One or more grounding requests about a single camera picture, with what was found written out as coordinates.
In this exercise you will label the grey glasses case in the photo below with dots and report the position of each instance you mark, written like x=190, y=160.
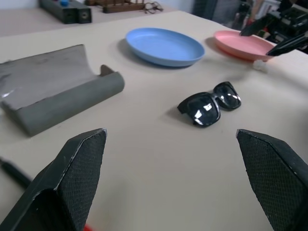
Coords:
x=57, y=81

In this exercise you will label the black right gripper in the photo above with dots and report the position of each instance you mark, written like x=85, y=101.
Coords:
x=292, y=16

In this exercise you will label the blue plate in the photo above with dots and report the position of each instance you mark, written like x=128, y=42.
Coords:
x=163, y=47

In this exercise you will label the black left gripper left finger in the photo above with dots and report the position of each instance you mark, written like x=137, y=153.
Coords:
x=60, y=187

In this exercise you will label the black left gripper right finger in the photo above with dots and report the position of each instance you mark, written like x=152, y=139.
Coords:
x=276, y=183

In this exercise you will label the plain black box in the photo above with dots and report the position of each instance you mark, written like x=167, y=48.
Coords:
x=84, y=15

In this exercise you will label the blue ball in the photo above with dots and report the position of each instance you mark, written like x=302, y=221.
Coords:
x=64, y=3

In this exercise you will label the black sunglasses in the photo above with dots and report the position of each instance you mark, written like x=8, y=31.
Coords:
x=207, y=108

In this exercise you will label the pink plate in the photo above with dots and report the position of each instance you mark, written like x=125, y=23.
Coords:
x=243, y=44

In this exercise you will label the black box with coloured balls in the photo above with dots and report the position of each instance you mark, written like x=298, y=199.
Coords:
x=60, y=13

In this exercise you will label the small white object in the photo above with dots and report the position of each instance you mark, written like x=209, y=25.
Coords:
x=260, y=66

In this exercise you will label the wooden peg rack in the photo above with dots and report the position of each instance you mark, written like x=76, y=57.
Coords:
x=122, y=9

